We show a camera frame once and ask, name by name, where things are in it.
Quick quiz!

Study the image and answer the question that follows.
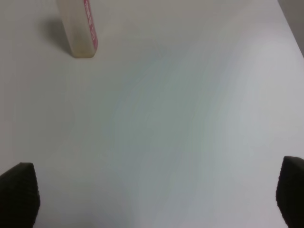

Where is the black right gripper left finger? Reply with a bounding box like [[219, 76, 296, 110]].
[[0, 162, 40, 228]]

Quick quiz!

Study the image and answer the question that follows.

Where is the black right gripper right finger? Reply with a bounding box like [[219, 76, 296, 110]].
[[276, 156, 304, 228]]

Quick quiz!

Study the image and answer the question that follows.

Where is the clear plastic drink bottle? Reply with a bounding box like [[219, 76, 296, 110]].
[[56, 0, 98, 58]]

